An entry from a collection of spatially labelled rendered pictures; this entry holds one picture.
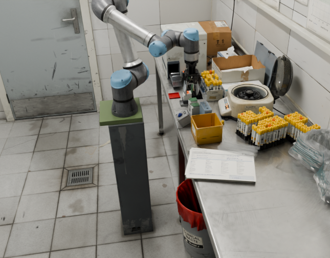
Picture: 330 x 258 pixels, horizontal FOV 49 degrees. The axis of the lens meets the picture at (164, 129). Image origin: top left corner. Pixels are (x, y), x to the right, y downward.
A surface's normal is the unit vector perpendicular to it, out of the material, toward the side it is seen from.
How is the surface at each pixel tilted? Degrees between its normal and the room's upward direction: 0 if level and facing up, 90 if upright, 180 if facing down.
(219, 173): 1
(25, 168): 0
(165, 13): 90
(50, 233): 0
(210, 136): 90
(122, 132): 90
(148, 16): 90
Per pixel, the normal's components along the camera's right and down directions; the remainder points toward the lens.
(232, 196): -0.04, -0.85
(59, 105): 0.13, 0.52
